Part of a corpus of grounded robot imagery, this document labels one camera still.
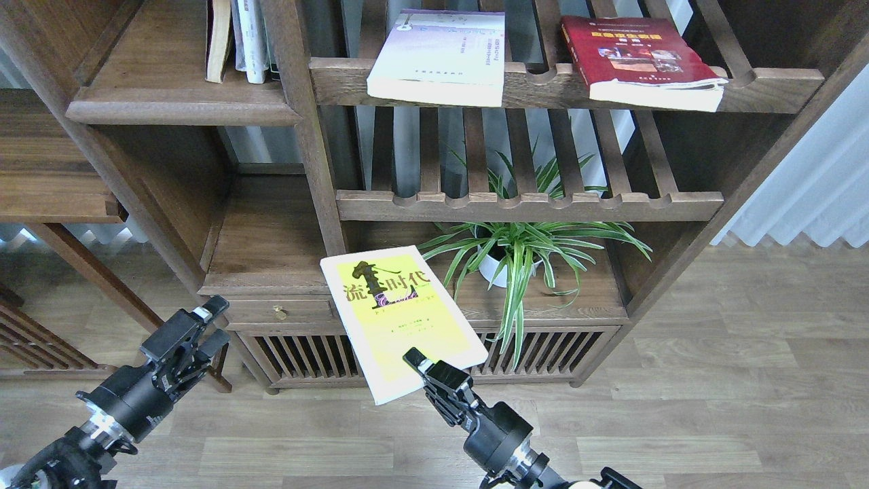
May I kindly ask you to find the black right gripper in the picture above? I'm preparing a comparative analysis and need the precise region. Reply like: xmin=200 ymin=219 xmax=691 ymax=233
xmin=403 ymin=348 xmax=534 ymax=476

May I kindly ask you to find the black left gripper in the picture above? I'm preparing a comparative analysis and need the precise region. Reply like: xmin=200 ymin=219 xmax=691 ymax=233
xmin=77 ymin=296 xmax=229 ymax=443

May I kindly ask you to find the yellow green paperback book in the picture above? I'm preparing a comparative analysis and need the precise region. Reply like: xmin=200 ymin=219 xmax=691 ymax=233
xmin=320 ymin=247 xmax=487 ymax=405

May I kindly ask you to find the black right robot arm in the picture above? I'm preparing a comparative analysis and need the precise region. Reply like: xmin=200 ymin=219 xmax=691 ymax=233
xmin=403 ymin=348 xmax=638 ymax=488

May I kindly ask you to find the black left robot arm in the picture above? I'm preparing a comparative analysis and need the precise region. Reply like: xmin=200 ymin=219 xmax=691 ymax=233
xmin=2 ymin=296 xmax=229 ymax=488

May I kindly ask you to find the white plant pot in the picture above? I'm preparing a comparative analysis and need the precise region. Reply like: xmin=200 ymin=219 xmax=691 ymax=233
xmin=476 ymin=244 xmax=542 ymax=288

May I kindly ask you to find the green spider plant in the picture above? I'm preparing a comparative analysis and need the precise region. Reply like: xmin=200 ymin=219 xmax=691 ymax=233
xmin=415 ymin=139 xmax=652 ymax=369

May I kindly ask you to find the dark wooden bookshelf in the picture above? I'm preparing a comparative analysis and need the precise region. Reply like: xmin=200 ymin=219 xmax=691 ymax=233
xmin=2 ymin=1 xmax=867 ymax=393

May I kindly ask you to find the dark green upright book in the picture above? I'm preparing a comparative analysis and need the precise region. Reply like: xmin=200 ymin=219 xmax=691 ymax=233
xmin=263 ymin=26 xmax=280 ymax=81

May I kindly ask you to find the white upright book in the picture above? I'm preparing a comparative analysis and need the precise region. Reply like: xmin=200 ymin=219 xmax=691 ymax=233
xmin=231 ymin=1 xmax=270 ymax=84

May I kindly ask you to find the white lavender paperback book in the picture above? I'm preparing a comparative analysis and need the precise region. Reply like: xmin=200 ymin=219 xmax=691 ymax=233
xmin=367 ymin=9 xmax=506 ymax=107

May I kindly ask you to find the tan upright book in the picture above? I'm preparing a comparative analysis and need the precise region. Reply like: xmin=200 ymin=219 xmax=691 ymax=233
xmin=205 ymin=1 xmax=232 ymax=84

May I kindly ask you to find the red paperback book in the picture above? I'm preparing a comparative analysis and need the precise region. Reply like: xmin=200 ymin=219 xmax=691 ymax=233
xmin=561 ymin=16 xmax=728 ymax=112

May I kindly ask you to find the white curtain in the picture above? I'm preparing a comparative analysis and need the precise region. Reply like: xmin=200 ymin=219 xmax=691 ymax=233
xmin=712 ymin=69 xmax=868 ymax=248

